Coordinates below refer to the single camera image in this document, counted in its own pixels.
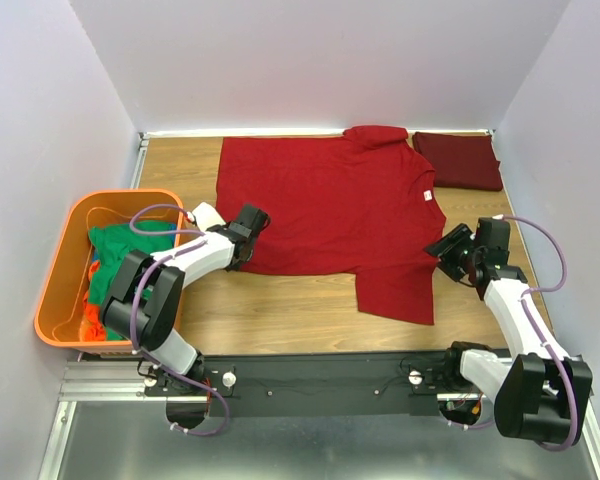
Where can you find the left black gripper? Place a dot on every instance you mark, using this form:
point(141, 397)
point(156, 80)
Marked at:
point(224, 225)

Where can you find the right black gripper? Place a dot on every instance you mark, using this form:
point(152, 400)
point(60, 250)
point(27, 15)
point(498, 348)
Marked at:
point(458, 236)

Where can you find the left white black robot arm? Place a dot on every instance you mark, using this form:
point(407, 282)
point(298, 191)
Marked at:
point(143, 300)

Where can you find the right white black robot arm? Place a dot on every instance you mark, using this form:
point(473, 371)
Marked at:
point(542, 396)

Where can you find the folded dark red t shirt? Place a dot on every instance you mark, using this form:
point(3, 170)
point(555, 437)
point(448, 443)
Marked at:
point(459, 161)

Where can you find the green t shirt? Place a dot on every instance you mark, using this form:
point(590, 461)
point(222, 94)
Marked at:
point(111, 244)

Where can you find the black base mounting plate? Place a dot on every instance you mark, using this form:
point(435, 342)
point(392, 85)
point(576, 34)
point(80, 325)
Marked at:
point(314, 385)

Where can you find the orange t shirt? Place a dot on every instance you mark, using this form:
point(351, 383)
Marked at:
point(91, 329)

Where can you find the orange plastic basket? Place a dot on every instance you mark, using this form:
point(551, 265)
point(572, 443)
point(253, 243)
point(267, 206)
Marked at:
point(60, 312)

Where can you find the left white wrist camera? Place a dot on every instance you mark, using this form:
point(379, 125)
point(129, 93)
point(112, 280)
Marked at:
point(204, 216)

